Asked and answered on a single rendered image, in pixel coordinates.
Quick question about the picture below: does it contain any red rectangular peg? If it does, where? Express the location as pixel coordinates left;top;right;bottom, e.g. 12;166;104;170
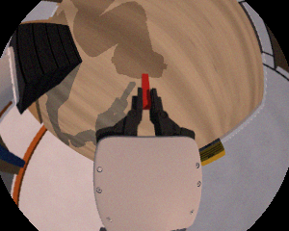
142;74;151;110

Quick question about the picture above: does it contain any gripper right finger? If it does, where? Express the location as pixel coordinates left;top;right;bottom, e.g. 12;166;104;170
149;88;195;139

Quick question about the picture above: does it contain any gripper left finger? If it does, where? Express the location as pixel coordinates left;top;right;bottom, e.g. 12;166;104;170
95;88;143;143

